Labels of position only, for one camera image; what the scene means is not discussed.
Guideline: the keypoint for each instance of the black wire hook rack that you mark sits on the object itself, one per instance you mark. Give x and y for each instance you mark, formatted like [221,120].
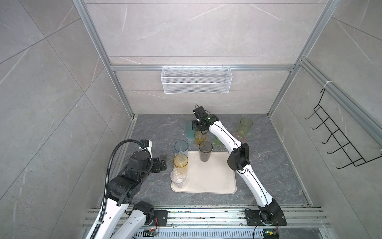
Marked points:
[338,136]

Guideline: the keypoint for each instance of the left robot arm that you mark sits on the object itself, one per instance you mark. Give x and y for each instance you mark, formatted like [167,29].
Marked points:
[119,193]

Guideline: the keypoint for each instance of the tall grey glass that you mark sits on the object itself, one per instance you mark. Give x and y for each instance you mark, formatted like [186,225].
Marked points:
[205,149]

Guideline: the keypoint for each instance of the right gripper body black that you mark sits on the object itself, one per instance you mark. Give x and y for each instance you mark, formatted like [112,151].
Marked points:
[196,125]

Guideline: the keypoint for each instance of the tall green glass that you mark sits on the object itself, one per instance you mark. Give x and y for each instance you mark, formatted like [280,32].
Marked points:
[245,126]

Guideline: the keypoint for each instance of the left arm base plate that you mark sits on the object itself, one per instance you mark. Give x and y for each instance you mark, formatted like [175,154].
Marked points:
[160,218]

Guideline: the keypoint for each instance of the tall blue glass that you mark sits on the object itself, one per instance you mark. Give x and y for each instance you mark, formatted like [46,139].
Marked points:
[181,147]

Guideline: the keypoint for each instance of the short clear glass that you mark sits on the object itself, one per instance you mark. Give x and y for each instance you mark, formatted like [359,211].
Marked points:
[178,178]

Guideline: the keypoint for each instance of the beige tray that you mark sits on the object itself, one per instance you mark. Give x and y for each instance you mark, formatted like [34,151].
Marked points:
[213,176]

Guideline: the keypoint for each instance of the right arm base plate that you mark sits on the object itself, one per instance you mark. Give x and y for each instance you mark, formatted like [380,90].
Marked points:
[255,217]

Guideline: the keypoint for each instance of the short pink glass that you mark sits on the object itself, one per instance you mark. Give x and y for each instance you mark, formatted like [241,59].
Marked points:
[240,137]

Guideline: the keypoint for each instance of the tall teal glass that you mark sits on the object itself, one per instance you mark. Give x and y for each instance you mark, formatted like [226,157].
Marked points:
[189,130]

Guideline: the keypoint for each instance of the white wire basket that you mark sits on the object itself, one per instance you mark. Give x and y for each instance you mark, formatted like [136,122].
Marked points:
[196,80]

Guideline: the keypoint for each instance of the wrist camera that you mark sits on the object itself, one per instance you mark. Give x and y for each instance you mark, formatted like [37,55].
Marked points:
[146,145]
[200,113]

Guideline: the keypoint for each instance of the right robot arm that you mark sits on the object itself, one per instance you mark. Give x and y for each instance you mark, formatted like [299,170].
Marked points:
[269,210]

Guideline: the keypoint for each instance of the aluminium rail frame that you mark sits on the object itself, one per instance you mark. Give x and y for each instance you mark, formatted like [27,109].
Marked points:
[197,223]

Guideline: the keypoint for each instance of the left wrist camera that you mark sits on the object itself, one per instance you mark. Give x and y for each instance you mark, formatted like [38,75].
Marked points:
[146,145]

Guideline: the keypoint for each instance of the short green glass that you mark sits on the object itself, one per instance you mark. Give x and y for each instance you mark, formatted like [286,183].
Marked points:
[217,141]

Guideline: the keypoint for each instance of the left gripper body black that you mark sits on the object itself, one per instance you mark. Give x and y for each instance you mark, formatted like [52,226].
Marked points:
[153,166]

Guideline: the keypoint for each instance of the short amber glass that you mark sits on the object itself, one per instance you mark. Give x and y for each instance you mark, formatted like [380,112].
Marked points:
[199,137]

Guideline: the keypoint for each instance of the tall amber glass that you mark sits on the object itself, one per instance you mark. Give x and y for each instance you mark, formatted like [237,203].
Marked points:
[181,162]

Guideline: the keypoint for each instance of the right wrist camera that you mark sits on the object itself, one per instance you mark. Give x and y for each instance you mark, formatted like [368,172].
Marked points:
[200,113]

